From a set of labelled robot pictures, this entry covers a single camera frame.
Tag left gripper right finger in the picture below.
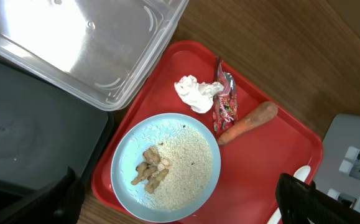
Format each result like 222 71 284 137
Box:
275 173 360 224

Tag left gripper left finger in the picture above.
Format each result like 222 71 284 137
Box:
0 167 85 224

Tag white plastic spoon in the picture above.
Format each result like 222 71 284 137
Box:
267 166 311 224

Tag orange carrot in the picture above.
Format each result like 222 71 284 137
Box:
217 101 279 146

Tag red snack wrapper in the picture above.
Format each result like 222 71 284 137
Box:
213 56 238 136

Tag white tissue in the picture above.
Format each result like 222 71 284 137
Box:
174 75 224 114

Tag grey dishwasher rack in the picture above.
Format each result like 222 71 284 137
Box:
313 114 360 213

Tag red serving tray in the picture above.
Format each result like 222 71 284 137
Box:
91 40 323 223

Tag black tray bin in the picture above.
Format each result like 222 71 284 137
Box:
0 60 116 210

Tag brown food scraps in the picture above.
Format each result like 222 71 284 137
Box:
131 146 172 194

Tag light blue plate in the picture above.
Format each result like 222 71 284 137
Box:
111 113 221 223

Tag clear plastic bin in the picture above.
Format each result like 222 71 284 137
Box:
0 0 188 111

